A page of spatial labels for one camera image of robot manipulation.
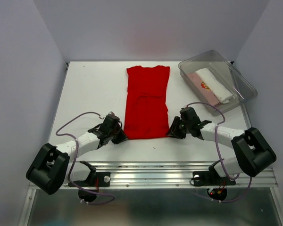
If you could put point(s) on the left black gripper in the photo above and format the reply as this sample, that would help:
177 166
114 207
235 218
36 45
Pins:
121 137

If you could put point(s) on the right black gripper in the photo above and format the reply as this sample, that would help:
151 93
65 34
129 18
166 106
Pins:
173 131

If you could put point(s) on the red t-shirt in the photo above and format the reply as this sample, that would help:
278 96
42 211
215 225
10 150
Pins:
146 113

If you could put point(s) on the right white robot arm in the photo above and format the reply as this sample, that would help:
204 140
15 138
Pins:
239 151

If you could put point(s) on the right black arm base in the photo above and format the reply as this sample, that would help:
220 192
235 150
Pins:
210 178

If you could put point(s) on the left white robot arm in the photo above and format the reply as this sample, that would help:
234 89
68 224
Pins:
53 163

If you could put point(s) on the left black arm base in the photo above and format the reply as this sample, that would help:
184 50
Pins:
86 175

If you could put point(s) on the rolled pink t-shirt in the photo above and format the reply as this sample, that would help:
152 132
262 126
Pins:
201 90

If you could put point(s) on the rolled white t-shirt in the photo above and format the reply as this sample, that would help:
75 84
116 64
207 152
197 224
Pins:
220 91

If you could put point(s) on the clear plastic bin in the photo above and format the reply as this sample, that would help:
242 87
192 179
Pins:
225 73

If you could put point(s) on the aluminium mounting rail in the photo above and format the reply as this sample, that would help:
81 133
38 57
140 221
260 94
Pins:
164 175

